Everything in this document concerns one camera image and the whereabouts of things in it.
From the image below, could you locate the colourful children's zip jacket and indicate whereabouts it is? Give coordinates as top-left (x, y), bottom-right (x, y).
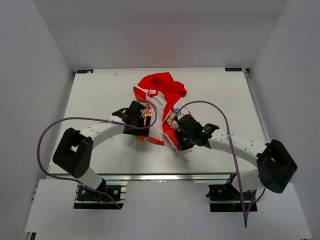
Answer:
top-left (133, 72), bottom-right (190, 150)

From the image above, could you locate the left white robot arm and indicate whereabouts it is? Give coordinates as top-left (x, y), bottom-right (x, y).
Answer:
top-left (52, 100), bottom-right (153, 200)

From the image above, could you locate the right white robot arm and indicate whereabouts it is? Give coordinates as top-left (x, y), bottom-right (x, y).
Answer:
top-left (175, 114), bottom-right (298, 200)

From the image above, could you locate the left blue corner label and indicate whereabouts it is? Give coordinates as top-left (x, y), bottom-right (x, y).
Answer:
top-left (76, 69), bottom-right (94, 74)

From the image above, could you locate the blue corner label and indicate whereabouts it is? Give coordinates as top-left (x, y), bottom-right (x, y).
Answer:
top-left (76, 69), bottom-right (94, 74)
top-left (224, 67), bottom-right (243, 72)

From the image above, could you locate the right blue corner label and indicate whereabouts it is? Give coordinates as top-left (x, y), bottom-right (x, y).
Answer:
top-left (224, 67), bottom-right (243, 72)

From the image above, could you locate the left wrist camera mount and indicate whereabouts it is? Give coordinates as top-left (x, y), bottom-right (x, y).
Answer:
top-left (111, 108), bottom-right (130, 122)

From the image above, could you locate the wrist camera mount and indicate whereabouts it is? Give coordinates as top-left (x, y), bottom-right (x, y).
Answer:
top-left (201, 123), bottom-right (220, 138)
top-left (111, 108), bottom-right (130, 122)

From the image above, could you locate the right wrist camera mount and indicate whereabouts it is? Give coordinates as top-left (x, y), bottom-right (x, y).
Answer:
top-left (201, 123), bottom-right (220, 138)

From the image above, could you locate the aluminium front rail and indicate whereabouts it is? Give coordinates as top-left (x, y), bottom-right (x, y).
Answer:
top-left (44, 172), bottom-right (285, 183)

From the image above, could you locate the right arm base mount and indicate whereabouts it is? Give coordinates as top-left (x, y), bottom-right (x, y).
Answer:
top-left (205, 173), bottom-right (243, 213)

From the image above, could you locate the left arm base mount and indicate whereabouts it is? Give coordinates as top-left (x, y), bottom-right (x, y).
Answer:
top-left (73, 181), bottom-right (127, 210)

